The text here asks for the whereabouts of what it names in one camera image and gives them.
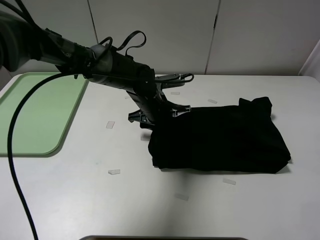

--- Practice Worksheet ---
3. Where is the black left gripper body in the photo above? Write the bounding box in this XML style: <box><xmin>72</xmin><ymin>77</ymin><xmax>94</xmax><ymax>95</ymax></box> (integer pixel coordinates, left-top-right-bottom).
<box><xmin>127</xmin><ymin>87</ymin><xmax>172</xmax><ymax>124</ymax></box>

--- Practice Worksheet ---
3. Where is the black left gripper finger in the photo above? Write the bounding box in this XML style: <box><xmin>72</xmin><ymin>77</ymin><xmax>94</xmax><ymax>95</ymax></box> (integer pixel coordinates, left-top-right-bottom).
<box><xmin>128</xmin><ymin>111</ymin><xmax>157</xmax><ymax>130</ymax></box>
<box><xmin>168</xmin><ymin>101</ymin><xmax>192</xmax><ymax>118</ymax></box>

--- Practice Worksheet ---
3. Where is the black short sleeve t-shirt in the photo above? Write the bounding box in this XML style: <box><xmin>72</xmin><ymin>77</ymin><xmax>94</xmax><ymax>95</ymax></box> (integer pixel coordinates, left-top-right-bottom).
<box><xmin>148</xmin><ymin>96</ymin><xmax>291</xmax><ymax>174</ymax></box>

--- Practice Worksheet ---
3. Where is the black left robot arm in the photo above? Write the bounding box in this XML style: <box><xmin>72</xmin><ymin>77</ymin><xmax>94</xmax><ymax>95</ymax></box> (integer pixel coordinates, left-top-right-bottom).
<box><xmin>0</xmin><ymin>11</ymin><xmax>194</xmax><ymax>129</ymax></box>

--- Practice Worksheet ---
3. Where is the light green plastic tray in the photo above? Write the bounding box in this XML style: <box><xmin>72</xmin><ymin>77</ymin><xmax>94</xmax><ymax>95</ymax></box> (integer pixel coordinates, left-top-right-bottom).
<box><xmin>0</xmin><ymin>72</ymin><xmax>89</xmax><ymax>157</ymax></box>

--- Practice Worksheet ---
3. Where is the clear tape piece upper right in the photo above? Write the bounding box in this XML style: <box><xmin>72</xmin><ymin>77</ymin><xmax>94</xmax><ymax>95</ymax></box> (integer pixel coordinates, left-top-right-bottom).
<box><xmin>208</xmin><ymin>99</ymin><xmax>218</xmax><ymax>104</ymax></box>

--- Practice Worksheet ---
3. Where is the clear tape piece lower left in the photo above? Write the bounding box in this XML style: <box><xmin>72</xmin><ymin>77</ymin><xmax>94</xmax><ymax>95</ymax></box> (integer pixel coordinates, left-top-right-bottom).
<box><xmin>108</xmin><ymin>169</ymin><xmax>121</xmax><ymax>175</ymax></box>

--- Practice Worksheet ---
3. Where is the clear tape piece lower right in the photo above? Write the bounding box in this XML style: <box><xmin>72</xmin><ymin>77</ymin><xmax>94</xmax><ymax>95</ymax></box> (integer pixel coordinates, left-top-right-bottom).
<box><xmin>222</xmin><ymin>178</ymin><xmax>236</xmax><ymax>186</ymax></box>

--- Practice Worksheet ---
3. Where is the clear tape piece bottom centre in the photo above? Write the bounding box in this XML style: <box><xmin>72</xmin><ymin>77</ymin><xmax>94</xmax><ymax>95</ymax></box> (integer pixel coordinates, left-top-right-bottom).
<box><xmin>174</xmin><ymin>193</ymin><xmax>189</xmax><ymax>201</ymax></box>

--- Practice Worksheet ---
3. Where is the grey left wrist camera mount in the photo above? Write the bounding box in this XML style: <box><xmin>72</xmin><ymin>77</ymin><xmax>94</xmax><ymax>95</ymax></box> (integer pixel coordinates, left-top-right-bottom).
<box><xmin>155</xmin><ymin>73</ymin><xmax>195</xmax><ymax>90</ymax></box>

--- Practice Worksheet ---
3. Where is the thick black cable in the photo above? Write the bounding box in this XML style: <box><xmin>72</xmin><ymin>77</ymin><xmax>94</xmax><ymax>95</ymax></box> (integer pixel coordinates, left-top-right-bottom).
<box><xmin>7</xmin><ymin>72</ymin><xmax>86</xmax><ymax>240</ymax></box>

